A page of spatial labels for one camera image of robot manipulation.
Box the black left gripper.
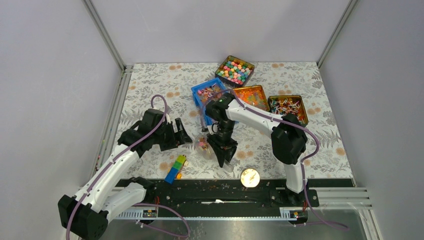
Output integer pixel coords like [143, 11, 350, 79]
[152, 118, 192, 151]

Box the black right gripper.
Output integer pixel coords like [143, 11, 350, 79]
[207, 119, 239, 168]

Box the clear glass jar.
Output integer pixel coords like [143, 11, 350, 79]
[194, 133, 215, 160]

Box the gold round jar lid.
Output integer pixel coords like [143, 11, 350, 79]
[240, 168, 261, 188]

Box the blue plastic bin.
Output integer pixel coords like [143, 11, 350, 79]
[191, 78, 227, 127]

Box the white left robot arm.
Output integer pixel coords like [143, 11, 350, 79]
[58, 108, 192, 240]

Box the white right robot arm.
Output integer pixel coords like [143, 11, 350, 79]
[205, 93, 308, 206]

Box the gold tin with gummy candies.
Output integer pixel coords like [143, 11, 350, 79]
[233, 85, 270, 112]

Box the dark tin with pastel candies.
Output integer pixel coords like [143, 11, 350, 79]
[214, 55, 255, 88]

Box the colourful toy brick stack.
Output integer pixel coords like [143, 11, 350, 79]
[164, 155, 188, 185]

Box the floral patterned table mat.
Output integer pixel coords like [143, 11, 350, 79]
[105, 61, 355, 180]

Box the gold tin with lollipops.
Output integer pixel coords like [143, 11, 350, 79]
[267, 95, 309, 127]

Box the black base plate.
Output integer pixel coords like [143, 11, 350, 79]
[118, 177, 353, 207]

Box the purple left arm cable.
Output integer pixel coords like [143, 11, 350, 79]
[65, 94, 192, 240]

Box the grey cable duct rail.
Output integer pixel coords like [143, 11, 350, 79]
[112, 207, 309, 221]

